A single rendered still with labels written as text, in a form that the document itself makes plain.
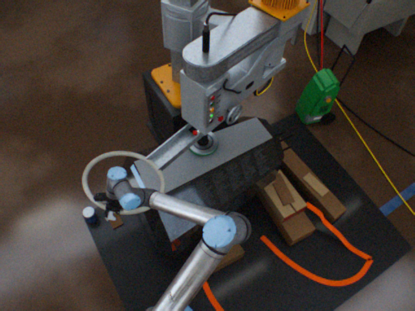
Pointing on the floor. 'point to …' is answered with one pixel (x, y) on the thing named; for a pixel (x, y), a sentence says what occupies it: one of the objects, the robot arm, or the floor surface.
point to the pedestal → (161, 111)
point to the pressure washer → (321, 95)
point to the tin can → (89, 214)
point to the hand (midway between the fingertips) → (108, 215)
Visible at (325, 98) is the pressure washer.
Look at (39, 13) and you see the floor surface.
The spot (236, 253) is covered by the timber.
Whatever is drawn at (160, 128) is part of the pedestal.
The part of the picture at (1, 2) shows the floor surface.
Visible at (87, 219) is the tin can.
